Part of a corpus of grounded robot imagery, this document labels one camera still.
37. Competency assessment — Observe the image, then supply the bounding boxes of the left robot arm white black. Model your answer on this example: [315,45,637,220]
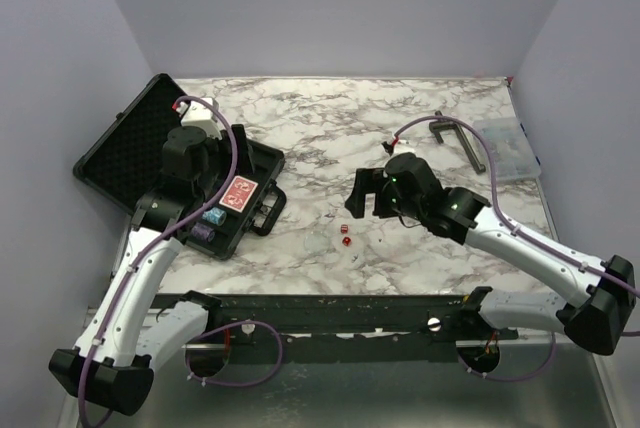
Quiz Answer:
[49,125,251,423]

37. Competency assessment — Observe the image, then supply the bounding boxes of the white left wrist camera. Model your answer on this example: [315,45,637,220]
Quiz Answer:
[173,101,221,139]

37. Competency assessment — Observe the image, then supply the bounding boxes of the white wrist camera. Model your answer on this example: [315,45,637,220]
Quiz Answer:
[173,101,221,139]
[382,138,416,158]

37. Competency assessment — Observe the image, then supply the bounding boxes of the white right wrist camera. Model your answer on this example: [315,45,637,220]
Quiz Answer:
[382,138,416,158]

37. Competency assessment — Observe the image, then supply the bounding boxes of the black foam-lined poker case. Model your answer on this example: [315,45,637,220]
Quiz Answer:
[73,73,286,260]

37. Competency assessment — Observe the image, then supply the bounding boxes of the clear round dealer button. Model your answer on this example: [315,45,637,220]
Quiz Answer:
[304,230,331,256]

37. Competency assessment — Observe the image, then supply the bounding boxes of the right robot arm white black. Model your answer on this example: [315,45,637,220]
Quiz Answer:
[345,153,639,356]

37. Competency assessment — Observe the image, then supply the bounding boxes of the light blue poker chip stack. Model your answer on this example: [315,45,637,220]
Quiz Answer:
[201,207,227,226]

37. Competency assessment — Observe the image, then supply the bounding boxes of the clear plastic parts box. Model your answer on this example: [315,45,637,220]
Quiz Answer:
[472,117,541,184]

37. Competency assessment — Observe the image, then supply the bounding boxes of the red playing card deck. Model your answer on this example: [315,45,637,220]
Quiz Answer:
[218,175,259,213]

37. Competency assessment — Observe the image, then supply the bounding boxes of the dark metal handle bracket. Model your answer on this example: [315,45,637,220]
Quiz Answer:
[429,120,487,174]

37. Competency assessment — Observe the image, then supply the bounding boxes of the purple chip stack in case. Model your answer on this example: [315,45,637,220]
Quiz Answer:
[191,223,216,243]

